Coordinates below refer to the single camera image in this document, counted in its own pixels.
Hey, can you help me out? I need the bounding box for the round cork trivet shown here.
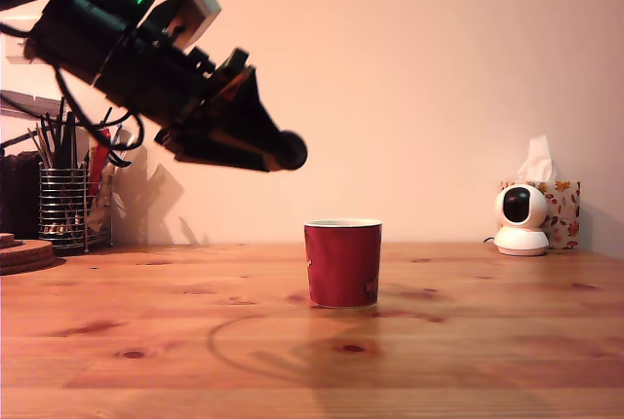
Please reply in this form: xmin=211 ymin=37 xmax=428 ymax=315
xmin=0 ymin=248 xmax=54 ymax=265
xmin=0 ymin=238 xmax=53 ymax=252

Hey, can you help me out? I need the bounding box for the white light switch plate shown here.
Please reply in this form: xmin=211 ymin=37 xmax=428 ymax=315
xmin=3 ymin=17 xmax=39 ymax=65

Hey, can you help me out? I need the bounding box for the white paper sachet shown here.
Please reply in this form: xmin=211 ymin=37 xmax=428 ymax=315
xmin=110 ymin=127 xmax=142 ymax=161

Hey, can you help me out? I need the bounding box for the small white round camera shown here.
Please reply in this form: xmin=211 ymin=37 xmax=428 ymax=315
xmin=493 ymin=183 xmax=551 ymax=257

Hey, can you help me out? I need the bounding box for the wire utensil holder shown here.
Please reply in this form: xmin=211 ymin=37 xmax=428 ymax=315
xmin=37 ymin=160 xmax=114 ymax=252

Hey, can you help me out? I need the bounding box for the red mug with cartoon print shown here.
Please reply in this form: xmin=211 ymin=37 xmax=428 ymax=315
xmin=302 ymin=217 xmax=384 ymax=310

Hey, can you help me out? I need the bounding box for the red and white sachet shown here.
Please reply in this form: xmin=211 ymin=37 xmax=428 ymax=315
xmin=90 ymin=127 xmax=112 ymax=194

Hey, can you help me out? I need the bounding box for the white wall shelf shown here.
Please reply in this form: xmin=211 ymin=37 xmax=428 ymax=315
xmin=0 ymin=89 xmax=63 ymax=121

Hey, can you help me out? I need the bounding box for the black looping cable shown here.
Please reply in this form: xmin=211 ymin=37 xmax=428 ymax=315
xmin=99 ymin=109 xmax=146 ymax=152
xmin=0 ymin=21 xmax=36 ymax=40
xmin=54 ymin=65 xmax=136 ymax=128

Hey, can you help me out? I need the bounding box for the dark thin rod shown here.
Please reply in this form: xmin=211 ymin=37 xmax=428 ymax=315
xmin=0 ymin=130 xmax=39 ymax=153

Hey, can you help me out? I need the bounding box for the leaf print tissue box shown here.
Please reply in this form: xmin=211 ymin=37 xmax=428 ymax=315
xmin=500 ymin=179 xmax=582 ymax=250

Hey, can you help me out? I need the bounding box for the dark brown container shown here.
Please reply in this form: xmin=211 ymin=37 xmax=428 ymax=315
xmin=0 ymin=153 xmax=43 ymax=240

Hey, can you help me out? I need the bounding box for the white tissue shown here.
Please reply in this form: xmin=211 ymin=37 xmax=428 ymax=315
xmin=516 ymin=134 xmax=558 ymax=184

